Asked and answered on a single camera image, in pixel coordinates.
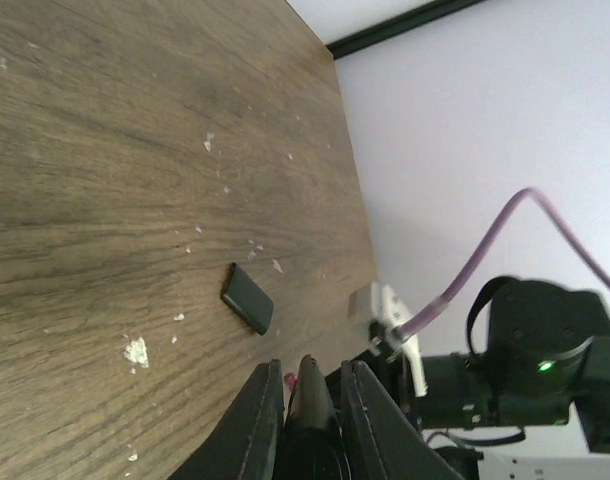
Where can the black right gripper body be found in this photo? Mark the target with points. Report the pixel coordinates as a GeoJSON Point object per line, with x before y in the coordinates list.
{"type": "Point", "coordinates": [394, 373]}

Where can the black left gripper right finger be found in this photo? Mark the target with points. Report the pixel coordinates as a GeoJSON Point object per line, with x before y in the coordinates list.
{"type": "Point", "coordinates": [379, 441]}

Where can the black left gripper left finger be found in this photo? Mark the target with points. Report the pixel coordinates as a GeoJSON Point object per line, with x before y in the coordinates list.
{"type": "Point", "coordinates": [243, 445]}

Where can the black remote control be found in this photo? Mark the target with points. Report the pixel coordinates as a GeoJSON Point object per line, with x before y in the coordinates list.
{"type": "Point", "coordinates": [311, 445]}

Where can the purple AAA battery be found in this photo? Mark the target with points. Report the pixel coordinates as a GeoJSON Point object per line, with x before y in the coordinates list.
{"type": "Point", "coordinates": [290, 380]}

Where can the black battery compartment cover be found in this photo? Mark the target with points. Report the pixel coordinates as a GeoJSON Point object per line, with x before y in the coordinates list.
{"type": "Point", "coordinates": [247, 300]}

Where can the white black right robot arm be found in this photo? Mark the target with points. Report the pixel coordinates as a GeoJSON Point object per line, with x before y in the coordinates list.
{"type": "Point", "coordinates": [547, 353]}

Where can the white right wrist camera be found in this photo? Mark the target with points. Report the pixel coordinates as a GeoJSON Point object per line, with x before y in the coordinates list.
{"type": "Point", "coordinates": [379, 314]}

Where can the black enclosure frame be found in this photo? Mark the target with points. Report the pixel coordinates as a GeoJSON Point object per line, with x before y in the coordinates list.
{"type": "Point", "coordinates": [397, 25]}

